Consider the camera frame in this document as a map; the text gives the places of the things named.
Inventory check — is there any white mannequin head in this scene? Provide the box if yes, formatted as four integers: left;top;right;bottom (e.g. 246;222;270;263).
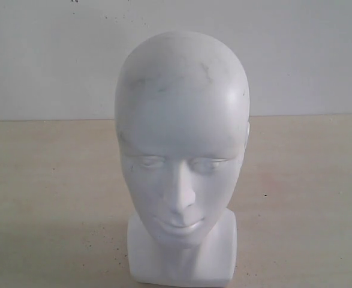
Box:
115;31;250;281

